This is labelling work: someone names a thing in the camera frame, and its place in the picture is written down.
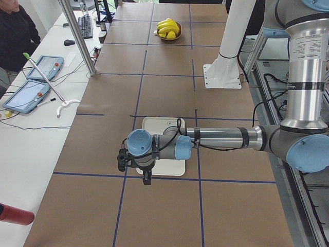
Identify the black marker pen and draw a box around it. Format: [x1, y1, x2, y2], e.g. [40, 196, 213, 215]
[36, 98, 56, 107]

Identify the black keyboard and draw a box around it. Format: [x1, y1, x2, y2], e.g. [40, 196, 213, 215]
[78, 15, 93, 39]

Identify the white bear tray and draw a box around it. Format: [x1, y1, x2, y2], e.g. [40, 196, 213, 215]
[136, 116, 186, 177]

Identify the metal reacher stick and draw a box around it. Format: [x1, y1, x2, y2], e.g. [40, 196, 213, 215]
[22, 52, 81, 118]

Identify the near teach pendant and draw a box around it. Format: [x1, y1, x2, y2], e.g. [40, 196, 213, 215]
[3, 79, 50, 114]

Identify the teach pendant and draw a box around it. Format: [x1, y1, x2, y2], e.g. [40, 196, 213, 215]
[26, 56, 64, 81]
[3, 79, 50, 114]

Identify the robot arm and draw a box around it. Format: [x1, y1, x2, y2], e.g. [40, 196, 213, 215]
[117, 1, 328, 185]

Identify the white camera pedestal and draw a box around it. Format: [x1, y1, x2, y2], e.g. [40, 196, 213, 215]
[203, 0, 256, 89]

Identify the wicker fruit basket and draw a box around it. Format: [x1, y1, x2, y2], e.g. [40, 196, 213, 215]
[154, 20, 181, 41]

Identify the person in black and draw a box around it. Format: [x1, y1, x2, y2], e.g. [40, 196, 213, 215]
[0, 0, 42, 73]

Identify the red cylinder bottle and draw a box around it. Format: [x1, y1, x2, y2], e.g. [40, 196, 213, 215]
[1, 203, 34, 225]

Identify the aluminium frame post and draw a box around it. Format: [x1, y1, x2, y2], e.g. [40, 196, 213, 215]
[59, 0, 96, 76]

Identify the yellow mango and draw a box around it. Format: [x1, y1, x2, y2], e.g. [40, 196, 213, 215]
[166, 31, 176, 40]

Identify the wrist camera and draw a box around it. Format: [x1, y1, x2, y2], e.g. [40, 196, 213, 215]
[117, 148, 132, 172]

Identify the far teach pendant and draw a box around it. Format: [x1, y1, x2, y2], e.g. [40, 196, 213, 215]
[26, 56, 64, 81]

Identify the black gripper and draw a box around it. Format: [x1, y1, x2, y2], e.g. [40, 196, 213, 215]
[131, 156, 155, 185]

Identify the black computer mouse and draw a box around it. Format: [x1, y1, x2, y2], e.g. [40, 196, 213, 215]
[63, 39, 75, 46]

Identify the yellow banana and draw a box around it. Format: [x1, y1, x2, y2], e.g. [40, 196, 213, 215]
[158, 21, 179, 32]
[157, 19, 174, 29]
[157, 22, 179, 36]

